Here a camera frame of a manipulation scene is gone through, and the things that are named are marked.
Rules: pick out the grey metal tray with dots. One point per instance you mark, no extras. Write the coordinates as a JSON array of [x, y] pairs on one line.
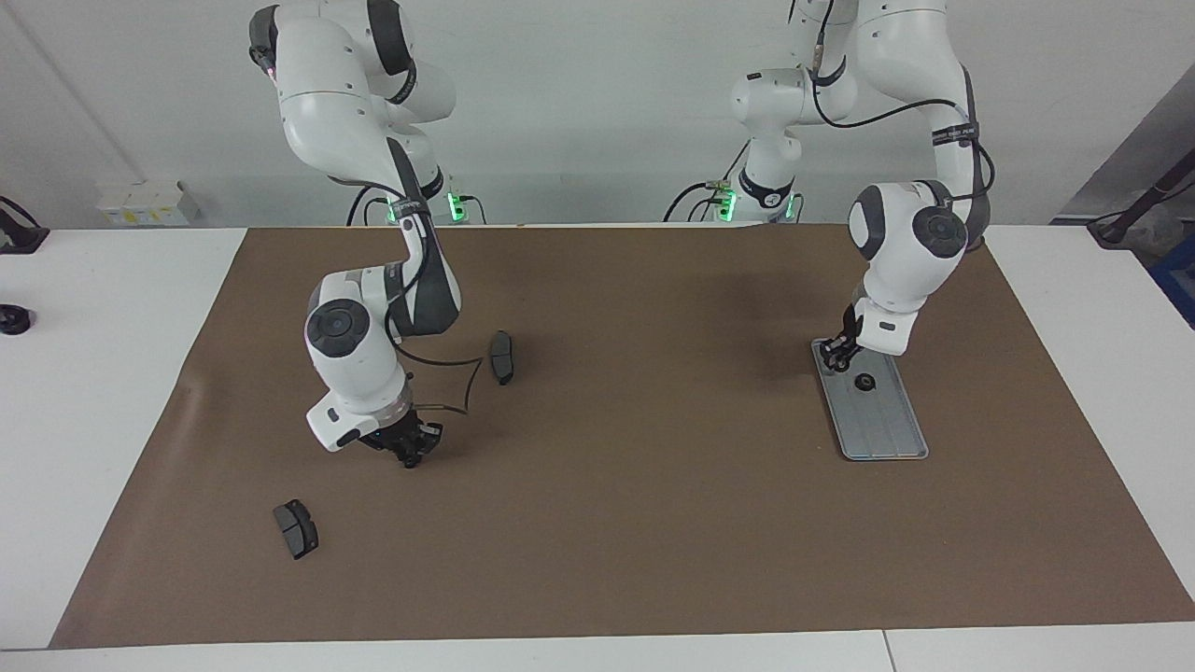
[[882, 425]]

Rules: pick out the brown table mat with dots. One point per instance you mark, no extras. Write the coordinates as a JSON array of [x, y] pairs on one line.
[[607, 513]]

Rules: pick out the black stand rod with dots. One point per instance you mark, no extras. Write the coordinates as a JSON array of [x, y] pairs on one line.
[[1144, 198]]

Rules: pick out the white labelled box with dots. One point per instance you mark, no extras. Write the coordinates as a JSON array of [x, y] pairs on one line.
[[140, 201]]

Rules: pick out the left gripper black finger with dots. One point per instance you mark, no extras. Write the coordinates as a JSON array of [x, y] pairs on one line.
[[848, 355], [830, 353]]

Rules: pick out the dark curved brake pad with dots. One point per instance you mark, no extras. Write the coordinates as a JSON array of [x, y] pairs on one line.
[[502, 359]]

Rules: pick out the dark grey brake pad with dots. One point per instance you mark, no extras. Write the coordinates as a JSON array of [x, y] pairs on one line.
[[297, 530]]

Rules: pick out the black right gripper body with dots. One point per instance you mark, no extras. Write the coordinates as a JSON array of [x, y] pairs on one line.
[[397, 437]]

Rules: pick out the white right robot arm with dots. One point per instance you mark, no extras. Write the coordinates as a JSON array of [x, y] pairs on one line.
[[355, 373]]

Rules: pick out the blue crate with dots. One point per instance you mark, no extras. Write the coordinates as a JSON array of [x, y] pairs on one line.
[[1181, 280]]

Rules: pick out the black round knob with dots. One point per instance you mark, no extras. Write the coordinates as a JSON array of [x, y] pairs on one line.
[[14, 319]]

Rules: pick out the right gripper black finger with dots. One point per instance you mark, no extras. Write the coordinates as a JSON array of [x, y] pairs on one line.
[[432, 435], [407, 455]]

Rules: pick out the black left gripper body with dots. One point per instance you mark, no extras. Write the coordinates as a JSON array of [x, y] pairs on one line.
[[851, 331]]

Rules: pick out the black table clamp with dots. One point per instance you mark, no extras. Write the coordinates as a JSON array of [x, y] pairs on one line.
[[21, 235]]

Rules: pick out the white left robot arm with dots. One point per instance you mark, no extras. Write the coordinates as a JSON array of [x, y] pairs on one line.
[[906, 252]]

